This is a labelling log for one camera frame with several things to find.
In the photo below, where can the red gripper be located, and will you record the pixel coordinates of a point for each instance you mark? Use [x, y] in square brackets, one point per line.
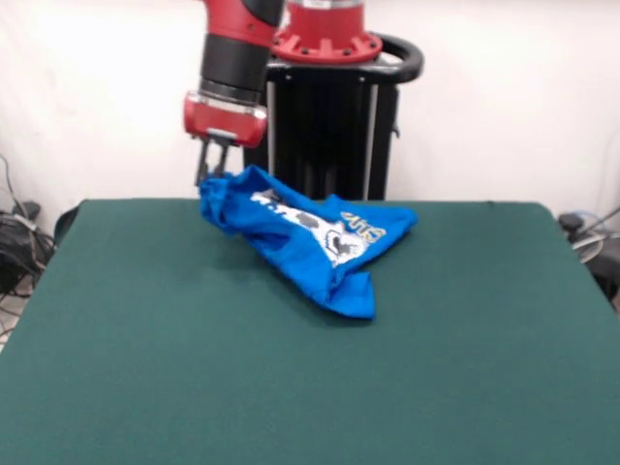
[223, 123]

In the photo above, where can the blue printed t-shirt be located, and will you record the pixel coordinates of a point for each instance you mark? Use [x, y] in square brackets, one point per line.
[310, 271]

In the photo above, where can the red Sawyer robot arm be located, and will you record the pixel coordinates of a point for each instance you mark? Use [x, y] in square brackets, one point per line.
[232, 58]

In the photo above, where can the dark green table cloth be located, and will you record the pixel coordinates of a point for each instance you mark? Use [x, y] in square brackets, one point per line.
[145, 387]

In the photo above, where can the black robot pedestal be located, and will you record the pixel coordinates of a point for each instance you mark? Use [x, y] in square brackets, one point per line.
[329, 135]

